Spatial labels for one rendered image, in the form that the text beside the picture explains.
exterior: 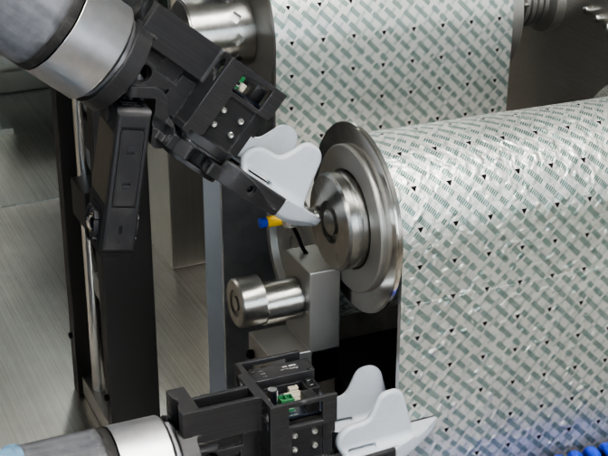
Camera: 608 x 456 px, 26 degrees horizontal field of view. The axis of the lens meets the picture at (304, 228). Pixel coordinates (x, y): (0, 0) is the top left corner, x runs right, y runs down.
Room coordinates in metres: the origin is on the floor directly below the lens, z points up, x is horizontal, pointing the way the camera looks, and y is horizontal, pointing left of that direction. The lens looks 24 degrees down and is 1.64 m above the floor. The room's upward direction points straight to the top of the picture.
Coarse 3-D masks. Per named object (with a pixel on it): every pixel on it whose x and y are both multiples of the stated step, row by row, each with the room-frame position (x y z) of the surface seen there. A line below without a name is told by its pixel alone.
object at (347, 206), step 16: (320, 176) 0.93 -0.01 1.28; (336, 176) 0.91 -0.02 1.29; (352, 176) 0.91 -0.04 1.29; (320, 192) 0.93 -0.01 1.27; (336, 192) 0.90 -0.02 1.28; (352, 192) 0.90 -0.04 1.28; (320, 208) 0.93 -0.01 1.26; (336, 208) 0.90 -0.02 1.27; (352, 208) 0.89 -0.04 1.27; (320, 224) 0.93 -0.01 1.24; (336, 224) 0.91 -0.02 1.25; (352, 224) 0.88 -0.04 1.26; (368, 224) 0.89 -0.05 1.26; (320, 240) 0.93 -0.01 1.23; (336, 240) 0.91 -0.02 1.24; (352, 240) 0.88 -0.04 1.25; (368, 240) 0.89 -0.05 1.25; (336, 256) 0.90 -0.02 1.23; (352, 256) 0.88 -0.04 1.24
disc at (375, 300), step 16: (336, 128) 0.95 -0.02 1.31; (352, 128) 0.93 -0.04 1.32; (320, 144) 0.98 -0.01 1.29; (336, 144) 0.95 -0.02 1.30; (352, 144) 0.93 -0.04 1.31; (368, 144) 0.90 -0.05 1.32; (368, 160) 0.90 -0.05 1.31; (384, 160) 0.89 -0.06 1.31; (384, 176) 0.88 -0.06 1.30; (384, 192) 0.88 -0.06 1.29; (384, 208) 0.88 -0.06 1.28; (400, 224) 0.86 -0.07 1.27; (400, 240) 0.86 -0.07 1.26; (400, 256) 0.86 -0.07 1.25; (384, 272) 0.87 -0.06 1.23; (400, 272) 0.86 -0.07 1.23; (384, 288) 0.87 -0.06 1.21; (368, 304) 0.90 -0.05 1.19; (384, 304) 0.87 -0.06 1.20
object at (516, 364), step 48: (528, 288) 0.91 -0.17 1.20; (576, 288) 0.93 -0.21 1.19; (432, 336) 0.88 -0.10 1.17; (480, 336) 0.90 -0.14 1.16; (528, 336) 0.91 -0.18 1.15; (576, 336) 0.93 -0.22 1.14; (432, 384) 0.88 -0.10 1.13; (480, 384) 0.90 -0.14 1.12; (528, 384) 0.92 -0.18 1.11; (576, 384) 0.94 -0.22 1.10; (432, 432) 0.88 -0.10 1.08; (480, 432) 0.90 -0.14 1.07; (528, 432) 0.92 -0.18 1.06; (576, 432) 0.94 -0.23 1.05
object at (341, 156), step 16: (336, 160) 0.94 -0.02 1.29; (352, 160) 0.91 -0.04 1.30; (368, 176) 0.89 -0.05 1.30; (368, 192) 0.89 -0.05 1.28; (368, 208) 0.89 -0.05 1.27; (384, 224) 0.87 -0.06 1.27; (384, 240) 0.87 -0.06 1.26; (368, 256) 0.89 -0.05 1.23; (384, 256) 0.87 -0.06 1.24; (352, 272) 0.91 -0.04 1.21; (368, 272) 0.89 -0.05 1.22; (352, 288) 0.91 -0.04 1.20; (368, 288) 0.89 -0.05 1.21
